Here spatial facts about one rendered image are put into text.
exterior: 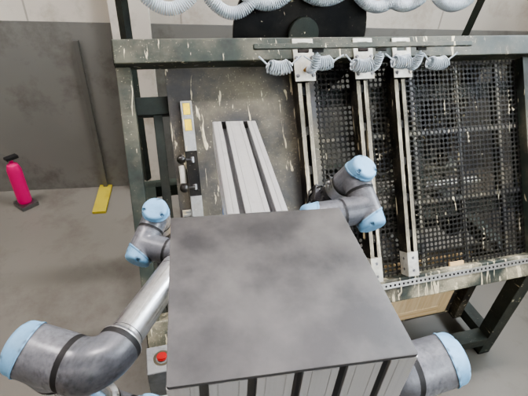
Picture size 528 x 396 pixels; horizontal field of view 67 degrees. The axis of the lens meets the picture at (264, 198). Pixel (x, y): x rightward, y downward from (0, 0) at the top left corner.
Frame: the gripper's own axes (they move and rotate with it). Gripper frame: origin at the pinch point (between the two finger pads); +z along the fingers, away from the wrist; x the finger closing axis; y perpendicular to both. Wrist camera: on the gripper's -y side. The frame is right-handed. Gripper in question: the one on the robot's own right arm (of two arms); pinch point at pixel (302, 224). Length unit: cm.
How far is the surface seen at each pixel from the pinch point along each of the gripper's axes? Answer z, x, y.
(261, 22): 29, 25, 131
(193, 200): 51, 31, 24
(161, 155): 51, 51, 41
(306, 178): 35, -14, 45
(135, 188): 51, 56, 21
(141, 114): 43, 65, 53
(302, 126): 23, -4, 64
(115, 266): 226, 59, 41
